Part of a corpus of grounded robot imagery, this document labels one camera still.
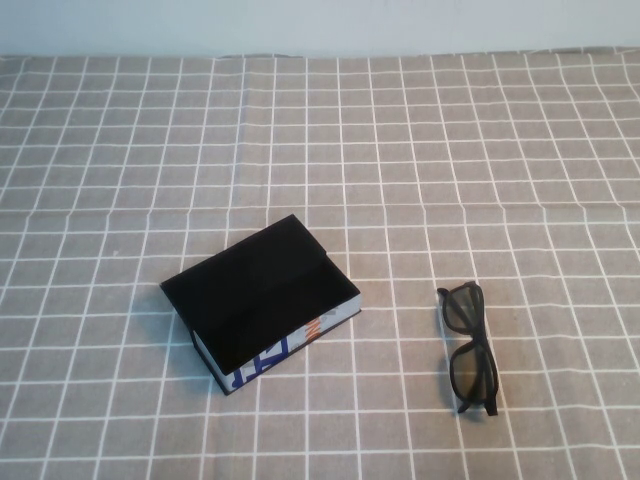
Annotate grey white-checked tablecloth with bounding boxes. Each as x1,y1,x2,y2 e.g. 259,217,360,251
0,47,640,480

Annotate black-framed sunglasses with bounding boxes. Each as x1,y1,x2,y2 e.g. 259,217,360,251
436,281,501,419

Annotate black glasses case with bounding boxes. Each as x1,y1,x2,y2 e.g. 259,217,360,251
159,213,363,399

